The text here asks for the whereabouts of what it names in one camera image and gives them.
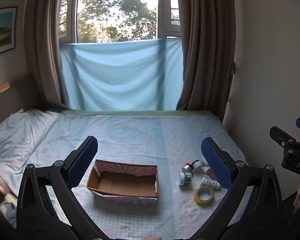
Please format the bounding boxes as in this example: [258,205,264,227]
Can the brown curtain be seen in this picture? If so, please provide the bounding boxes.
[174,0,237,112]
[24,0,81,111]

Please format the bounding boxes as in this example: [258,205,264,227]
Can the pink tube with white cap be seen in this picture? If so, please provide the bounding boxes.
[202,165,217,181]

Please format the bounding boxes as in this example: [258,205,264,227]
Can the framed wall poster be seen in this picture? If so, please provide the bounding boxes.
[0,6,18,59]

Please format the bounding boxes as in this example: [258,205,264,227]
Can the window frame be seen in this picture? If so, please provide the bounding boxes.
[58,0,182,43]

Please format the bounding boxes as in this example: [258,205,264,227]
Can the grey headboard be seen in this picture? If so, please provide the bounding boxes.
[0,82,43,130]

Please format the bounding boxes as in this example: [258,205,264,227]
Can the blue grey pillow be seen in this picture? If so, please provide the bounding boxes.
[0,109,62,193]

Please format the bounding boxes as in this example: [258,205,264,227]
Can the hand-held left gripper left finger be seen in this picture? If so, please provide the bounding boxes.
[16,136,98,228]

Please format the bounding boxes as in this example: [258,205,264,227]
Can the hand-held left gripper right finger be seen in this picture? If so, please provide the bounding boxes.
[201,137,288,229]

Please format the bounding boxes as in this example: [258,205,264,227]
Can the light green cloth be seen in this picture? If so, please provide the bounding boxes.
[0,193,18,208]

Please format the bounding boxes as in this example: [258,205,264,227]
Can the yellow tape roll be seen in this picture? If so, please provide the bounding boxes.
[193,186,215,207]

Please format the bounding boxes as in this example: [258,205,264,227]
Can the small white bottle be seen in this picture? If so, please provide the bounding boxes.
[200,177,221,191]

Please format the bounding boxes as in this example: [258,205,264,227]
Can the white cream jar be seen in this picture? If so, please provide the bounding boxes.
[191,160,204,172]

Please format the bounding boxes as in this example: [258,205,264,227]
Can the green tree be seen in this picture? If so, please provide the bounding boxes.
[77,0,158,43]

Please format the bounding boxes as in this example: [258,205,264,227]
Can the light blue hanging cloth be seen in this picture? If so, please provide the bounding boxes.
[60,36,184,112]

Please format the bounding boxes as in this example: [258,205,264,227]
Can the cardboard box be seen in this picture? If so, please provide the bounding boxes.
[86,159,160,206]

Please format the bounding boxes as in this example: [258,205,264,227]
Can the green label jar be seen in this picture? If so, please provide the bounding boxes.
[179,172,193,187]

